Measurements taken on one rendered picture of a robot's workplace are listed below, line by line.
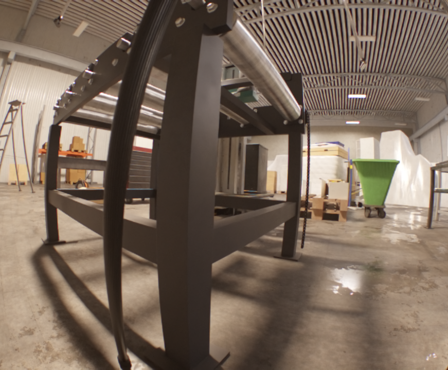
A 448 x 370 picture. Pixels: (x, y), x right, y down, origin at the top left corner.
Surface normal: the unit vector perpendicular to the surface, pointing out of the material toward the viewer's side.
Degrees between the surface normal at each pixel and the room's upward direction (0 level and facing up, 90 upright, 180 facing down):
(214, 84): 90
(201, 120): 90
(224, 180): 90
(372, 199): 101
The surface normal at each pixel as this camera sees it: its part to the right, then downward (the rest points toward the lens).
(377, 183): -0.63, 0.17
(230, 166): -0.47, -0.01
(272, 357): 0.05, -1.00
